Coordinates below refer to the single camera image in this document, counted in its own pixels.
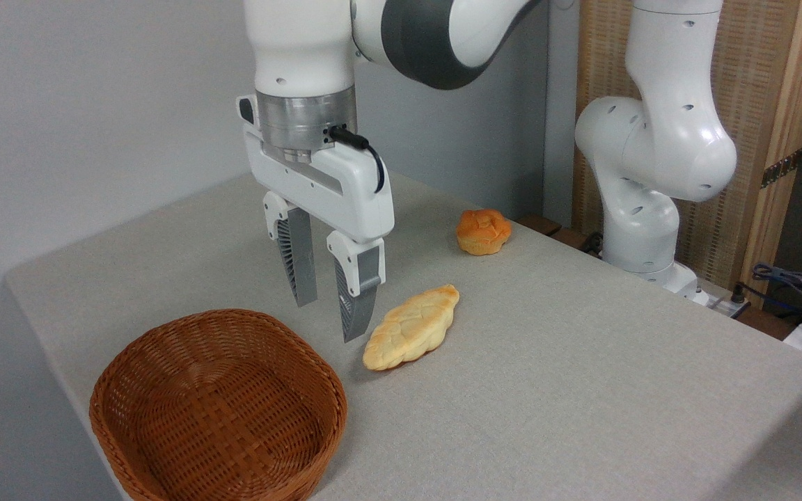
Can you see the round orange bread bun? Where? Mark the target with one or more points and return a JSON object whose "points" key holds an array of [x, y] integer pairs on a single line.
{"points": [[483, 232]]}

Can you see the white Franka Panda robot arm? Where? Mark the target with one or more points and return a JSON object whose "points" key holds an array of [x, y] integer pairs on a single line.
{"points": [[300, 49]]}

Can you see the metal screen hinge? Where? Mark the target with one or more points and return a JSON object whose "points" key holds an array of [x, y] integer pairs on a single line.
{"points": [[781, 169]]}

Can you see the wooden rattan folding screen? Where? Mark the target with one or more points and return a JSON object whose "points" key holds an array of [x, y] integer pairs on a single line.
{"points": [[745, 69]]}

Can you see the brown wicker basket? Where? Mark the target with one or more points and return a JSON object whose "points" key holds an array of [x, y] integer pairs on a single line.
{"points": [[220, 410]]}

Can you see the white power connector block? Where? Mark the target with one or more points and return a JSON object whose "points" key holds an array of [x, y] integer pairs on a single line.
{"points": [[721, 304]]}

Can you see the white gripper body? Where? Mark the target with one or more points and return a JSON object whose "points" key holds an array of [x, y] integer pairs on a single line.
{"points": [[345, 191]]}

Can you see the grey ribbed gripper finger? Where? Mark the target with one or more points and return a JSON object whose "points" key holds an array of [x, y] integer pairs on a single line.
{"points": [[359, 306], [301, 261]]}

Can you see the long braided bread loaf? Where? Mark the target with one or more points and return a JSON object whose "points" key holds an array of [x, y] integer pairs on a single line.
{"points": [[411, 327]]}

